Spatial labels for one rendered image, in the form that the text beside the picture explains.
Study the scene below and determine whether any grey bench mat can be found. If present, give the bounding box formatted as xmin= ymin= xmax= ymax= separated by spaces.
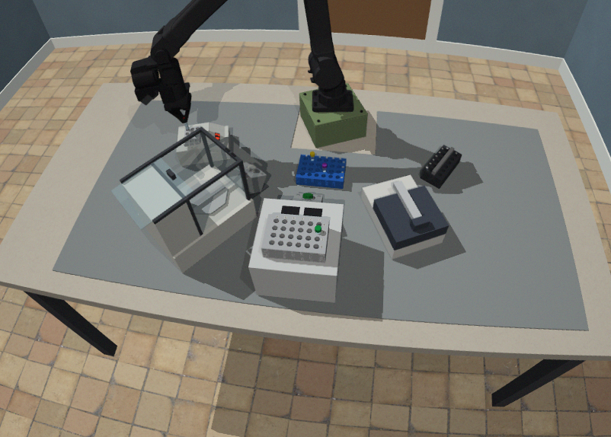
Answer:
xmin=52 ymin=100 xmax=589 ymax=330

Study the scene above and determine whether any white block with round holes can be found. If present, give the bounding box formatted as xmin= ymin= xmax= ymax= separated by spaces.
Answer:
xmin=178 ymin=123 xmax=231 ymax=150

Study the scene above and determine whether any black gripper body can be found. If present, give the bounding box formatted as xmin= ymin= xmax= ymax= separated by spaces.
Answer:
xmin=162 ymin=76 xmax=191 ymax=111

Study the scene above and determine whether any blue tube rack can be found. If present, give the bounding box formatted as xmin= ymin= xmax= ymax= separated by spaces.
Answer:
xmin=296 ymin=155 xmax=346 ymax=189

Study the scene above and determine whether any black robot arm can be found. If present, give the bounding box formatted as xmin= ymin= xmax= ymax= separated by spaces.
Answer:
xmin=130 ymin=0 xmax=353 ymax=112

